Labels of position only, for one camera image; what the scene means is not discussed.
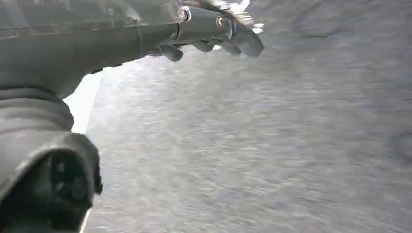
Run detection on ribbed grey left arm sleeve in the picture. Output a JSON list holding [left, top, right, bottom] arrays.
[[0, 87, 75, 135]]

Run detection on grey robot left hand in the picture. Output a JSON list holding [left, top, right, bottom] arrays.
[[0, 0, 265, 233]]

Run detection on white flat panel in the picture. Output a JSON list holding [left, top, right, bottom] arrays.
[[62, 70, 104, 135]]

